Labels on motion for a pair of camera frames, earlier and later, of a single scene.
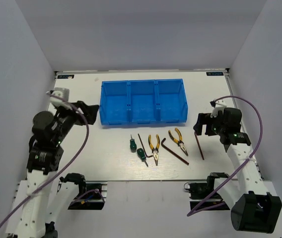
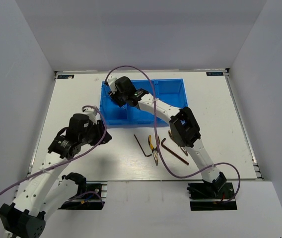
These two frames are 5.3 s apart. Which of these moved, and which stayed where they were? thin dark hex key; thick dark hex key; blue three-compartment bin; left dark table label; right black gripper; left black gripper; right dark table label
Moved: left black gripper; thin dark hex key; right black gripper
Stayed: right dark table label; thick dark hex key; blue three-compartment bin; left dark table label
